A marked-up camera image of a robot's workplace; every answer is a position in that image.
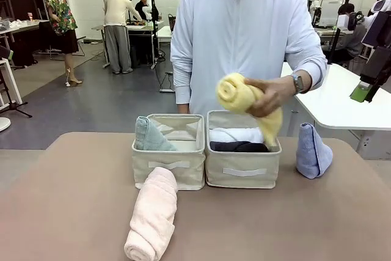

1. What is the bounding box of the blue cone-folded towel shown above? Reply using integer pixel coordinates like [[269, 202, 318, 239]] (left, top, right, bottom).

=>
[[295, 122, 334, 180]]

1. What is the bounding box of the seated person in black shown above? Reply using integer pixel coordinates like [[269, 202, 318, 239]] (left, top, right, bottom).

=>
[[134, 0, 160, 23]]

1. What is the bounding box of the grey-green towel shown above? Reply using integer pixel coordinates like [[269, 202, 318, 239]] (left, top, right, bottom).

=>
[[134, 116, 178, 152]]

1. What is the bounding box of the seated person in grey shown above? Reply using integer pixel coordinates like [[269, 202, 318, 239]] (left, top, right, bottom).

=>
[[323, 3, 369, 64]]

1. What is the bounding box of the person's left hand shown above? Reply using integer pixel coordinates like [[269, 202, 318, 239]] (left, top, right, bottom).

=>
[[243, 76, 294, 119]]

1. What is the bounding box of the person's right forearm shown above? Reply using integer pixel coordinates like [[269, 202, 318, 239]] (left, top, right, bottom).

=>
[[170, 57, 194, 106]]

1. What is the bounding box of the person in white hoodie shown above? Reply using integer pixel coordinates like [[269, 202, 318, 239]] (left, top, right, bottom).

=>
[[170, 0, 328, 116]]

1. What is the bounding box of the grey background table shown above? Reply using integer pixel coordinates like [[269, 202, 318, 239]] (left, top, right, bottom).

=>
[[0, 19, 50, 60]]

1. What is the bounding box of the man in cream sweater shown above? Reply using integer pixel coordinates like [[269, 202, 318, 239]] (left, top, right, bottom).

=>
[[102, 0, 143, 75]]

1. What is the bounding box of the black camera tripod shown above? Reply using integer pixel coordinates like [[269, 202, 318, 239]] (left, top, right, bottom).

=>
[[147, 0, 166, 70]]

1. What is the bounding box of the beige fabric storage bin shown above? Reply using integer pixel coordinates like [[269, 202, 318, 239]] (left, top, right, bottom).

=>
[[205, 109, 282, 190], [131, 113, 206, 191]]

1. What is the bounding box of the background workbench with robot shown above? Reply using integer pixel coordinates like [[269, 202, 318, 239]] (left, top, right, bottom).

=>
[[314, 22, 352, 48], [90, 23, 166, 69]]

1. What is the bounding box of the small white table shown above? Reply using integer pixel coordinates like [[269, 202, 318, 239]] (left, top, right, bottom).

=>
[[0, 58, 23, 111]]

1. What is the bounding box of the woman in floral shirt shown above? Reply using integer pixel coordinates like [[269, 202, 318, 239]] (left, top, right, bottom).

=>
[[42, 0, 84, 88]]

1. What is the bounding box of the wristwatch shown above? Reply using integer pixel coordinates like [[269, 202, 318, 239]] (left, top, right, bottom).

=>
[[291, 74, 306, 95]]

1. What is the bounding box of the white side table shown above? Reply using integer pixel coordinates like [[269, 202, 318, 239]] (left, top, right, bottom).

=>
[[280, 62, 391, 131]]

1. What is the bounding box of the black floor stand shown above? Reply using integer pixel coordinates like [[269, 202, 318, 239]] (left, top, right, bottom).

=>
[[0, 74, 33, 119]]

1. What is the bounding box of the dark grey towel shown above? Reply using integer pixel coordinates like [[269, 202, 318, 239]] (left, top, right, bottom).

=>
[[210, 140, 271, 153]]

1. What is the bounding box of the white towel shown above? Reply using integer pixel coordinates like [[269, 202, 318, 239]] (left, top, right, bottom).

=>
[[210, 127, 265, 145]]

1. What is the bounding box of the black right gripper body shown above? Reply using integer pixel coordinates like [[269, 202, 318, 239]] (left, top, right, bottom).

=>
[[359, 45, 391, 87]]

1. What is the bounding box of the pink rolled towel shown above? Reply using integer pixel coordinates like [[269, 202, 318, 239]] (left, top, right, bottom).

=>
[[123, 166, 178, 261]]

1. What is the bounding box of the yellow towel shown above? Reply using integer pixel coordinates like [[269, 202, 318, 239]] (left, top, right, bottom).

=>
[[216, 72, 284, 147]]

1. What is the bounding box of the person's left forearm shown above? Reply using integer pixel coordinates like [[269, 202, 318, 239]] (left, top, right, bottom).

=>
[[287, 57, 328, 96]]

